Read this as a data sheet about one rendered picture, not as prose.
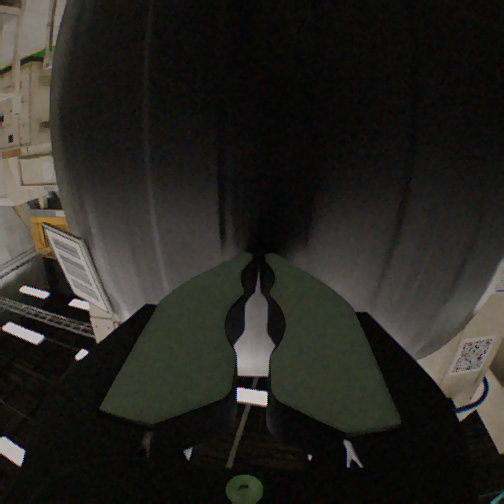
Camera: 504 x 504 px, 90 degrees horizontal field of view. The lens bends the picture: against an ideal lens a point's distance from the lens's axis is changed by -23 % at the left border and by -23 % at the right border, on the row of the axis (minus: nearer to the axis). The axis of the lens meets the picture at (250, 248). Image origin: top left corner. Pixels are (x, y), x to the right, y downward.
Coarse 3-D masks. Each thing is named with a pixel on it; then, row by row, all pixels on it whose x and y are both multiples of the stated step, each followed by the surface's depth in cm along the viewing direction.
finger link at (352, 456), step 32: (384, 352) 7; (416, 384) 6; (416, 416) 5; (448, 416) 5; (352, 448) 5; (384, 448) 5; (416, 448) 5; (448, 448) 5; (416, 480) 4; (448, 480) 4
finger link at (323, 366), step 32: (288, 288) 10; (320, 288) 10; (288, 320) 8; (320, 320) 8; (352, 320) 8; (288, 352) 7; (320, 352) 7; (352, 352) 7; (288, 384) 7; (320, 384) 6; (352, 384) 6; (384, 384) 6; (288, 416) 6; (320, 416) 6; (352, 416) 6; (384, 416) 6
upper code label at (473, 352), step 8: (488, 336) 40; (464, 344) 40; (472, 344) 40; (480, 344) 40; (488, 344) 40; (464, 352) 41; (472, 352) 41; (480, 352) 41; (488, 352) 41; (456, 360) 41; (464, 360) 41; (472, 360) 41; (480, 360) 41; (456, 368) 42; (464, 368) 42; (472, 368) 42; (480, 368) 42
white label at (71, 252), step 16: (48, 224) 16; (64, 240) 15; (80, 240) 15; (64, 256) 17; (80, 256) 16; (64, 272) 18; (80, 272) 17; (96, 272) 16; (80, 288) 18; (96, 288) 17; (96, 304) 19
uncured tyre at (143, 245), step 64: (128, 0) 9; (192, 0) 9; (256, 0) 9; (320, 0) 9; (384, 0) 9; (448, 0) 9; (64, 64) 12; (128, 64) 10; (192, 64) 10; (256, 64) 10; (320, 64) 10; (384, 64) 10; (448, 64) 10; (64, 128) 13; (128, 128) 11; (192, 128) 11; (256, 128) 11; (320, 128) 11; (384, 128) 11; (448, 128) 11; (64, 192) 15; (128, 192) 12; (192, 192) 12; (256, 192) 12; (320, 192) 12; (384, 192) 12; (448, 192) 12; (128, 256) 14; (192, 256) 14; (320, 256) 14; (384, 256) 13; (448, 256) 13; (256, 320) 16; (384, 320) 16; (448, 320) 16
